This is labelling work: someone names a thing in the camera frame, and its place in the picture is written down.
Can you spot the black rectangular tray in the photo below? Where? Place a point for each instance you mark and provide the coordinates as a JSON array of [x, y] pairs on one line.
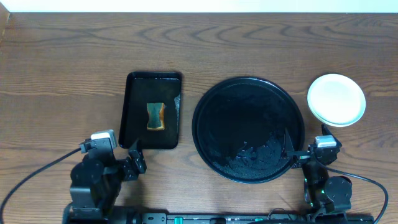
[[143, 87]]

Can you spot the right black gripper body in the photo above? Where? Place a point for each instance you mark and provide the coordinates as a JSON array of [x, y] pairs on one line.
[[301, 158]]

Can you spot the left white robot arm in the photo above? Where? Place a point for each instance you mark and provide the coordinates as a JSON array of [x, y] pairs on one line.
[[97, 180]]

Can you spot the black round tray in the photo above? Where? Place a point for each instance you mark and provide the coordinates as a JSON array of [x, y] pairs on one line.
[[239, 128]]

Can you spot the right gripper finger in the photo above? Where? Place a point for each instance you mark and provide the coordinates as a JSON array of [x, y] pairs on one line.
[[288, 150], [325, 130]]

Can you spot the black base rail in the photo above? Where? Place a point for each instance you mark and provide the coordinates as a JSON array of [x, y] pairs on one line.
[[217, 218]]

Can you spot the orange green sponge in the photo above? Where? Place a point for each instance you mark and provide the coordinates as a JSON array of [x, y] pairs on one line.
[[156, 116]]

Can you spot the pale blue plate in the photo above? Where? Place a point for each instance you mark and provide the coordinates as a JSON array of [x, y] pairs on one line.
[[336, 100]]

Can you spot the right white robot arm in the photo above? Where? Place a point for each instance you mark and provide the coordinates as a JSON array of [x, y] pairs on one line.
[[324, 193]]

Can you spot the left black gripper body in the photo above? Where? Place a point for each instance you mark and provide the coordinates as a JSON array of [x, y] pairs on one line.
[[128, 168]]

